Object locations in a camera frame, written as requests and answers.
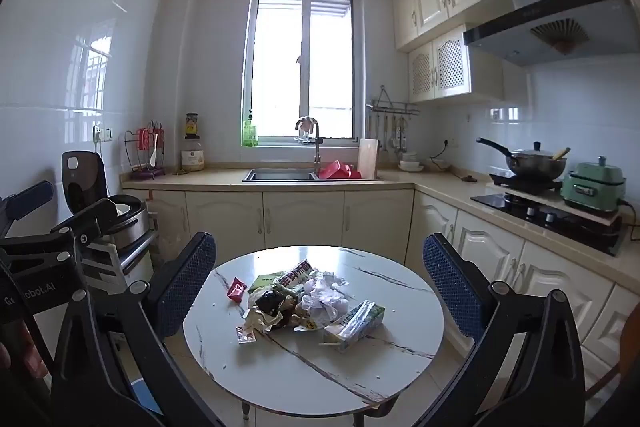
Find hanging kitchen utensils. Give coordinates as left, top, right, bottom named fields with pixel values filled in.
left=367, top=113, right=413, bottom=155

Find steel pan with lid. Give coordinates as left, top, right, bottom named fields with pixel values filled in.
left=476, top=137, right=571, bottom=181

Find wire dish rack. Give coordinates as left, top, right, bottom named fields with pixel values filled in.
left=124, top=119, right=168, bottom=181

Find black gas stove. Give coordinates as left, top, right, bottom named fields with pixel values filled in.
left=470, top=193, right=623, bottom=257

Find green electric pot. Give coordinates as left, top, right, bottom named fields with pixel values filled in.
left=560, top=156, right=628, bottom=214

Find black steel rice cooker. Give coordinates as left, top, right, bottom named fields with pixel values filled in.
left=61, top=150, right=151, bottom=253

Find grey range hood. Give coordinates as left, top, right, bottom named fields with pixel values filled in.
left=462, top=0, right=633, bottom=68

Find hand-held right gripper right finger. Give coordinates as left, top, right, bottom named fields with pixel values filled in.
left=417, top=233, right=587, bottom=427

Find stack of white bowls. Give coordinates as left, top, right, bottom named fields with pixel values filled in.
left=398, top=151, right=425, bottom=172

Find black induction cooker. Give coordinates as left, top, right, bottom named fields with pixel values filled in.
left=488, top=173, right=563, bottom=196

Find green foil packet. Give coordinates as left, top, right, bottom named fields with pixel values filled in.
left=250, top=273, right=281, bottom=293

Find person's left hand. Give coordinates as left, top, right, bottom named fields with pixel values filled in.
left=0, top=324, right=48, bottom=375

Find steel kitchen sink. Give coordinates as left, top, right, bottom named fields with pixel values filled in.
left=242, top=168, right=321, bottom=182

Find brown wooden chair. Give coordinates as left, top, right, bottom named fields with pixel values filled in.
left=585, top=307, right=640, bottom=403

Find black wrapper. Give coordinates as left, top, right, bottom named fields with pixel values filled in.
left=255, top=289, right=286, bottom=314

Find red white noodle packet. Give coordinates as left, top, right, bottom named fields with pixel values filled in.
left=276, top=259, right=321, bottom=290

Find red plastic basket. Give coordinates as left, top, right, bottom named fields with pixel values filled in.
left=318, top=160, right=362, bottom=180

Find white tissue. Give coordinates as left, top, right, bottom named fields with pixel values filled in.
left=300, top=286, right=351, bottom=324

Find green carton box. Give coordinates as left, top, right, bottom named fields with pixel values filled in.
left=322, top=300, right=387, bottom=353

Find beige kitchen countertop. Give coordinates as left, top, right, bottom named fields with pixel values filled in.
left=120, top=167, right=640, bottom=293

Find wooden cutting board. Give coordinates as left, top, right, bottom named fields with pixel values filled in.
left=358, top=138, right=381, bottom=180

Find glass jar with white lid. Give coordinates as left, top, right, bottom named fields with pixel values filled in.
left=181, top=138, right=206, bottom=172

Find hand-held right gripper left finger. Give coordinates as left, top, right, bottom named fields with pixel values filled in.
left=50, top=232, right=223, bottom=427

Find round white marble table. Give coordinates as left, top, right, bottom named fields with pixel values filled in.
left=182, top=245, right=445, bottom=427

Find clear plastic wrap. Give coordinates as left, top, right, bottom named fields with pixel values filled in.
left=320, top=271, right=349, bottom=290

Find green dish soap bottle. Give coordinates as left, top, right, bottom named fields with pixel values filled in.
left=242, top=109, right=259, bottom=148

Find white rolling rack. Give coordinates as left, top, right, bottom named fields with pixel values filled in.
left=82, top=227, right=156, bottom=290

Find wall socket with black plug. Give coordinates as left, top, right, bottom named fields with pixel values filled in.
left=429, top=137, right=457, bottom=160

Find kitchen window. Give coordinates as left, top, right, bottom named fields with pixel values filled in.
left=243, top=0, right=362, bottom=148

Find cream lattice door cabinet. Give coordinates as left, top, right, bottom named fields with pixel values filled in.
left=407, top=24, right=506, bottom=104

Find brown folding fan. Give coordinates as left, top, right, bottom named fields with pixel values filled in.
left=530, top=19, right=590, bottom=55

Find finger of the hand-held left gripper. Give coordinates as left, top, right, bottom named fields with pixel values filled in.
left=50, top=198, right=119, bottom=240
left=0, top=181, right=55, bottom=228

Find steel faucet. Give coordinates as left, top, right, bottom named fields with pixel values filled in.
left=296, top=119, right=323, bottom=178

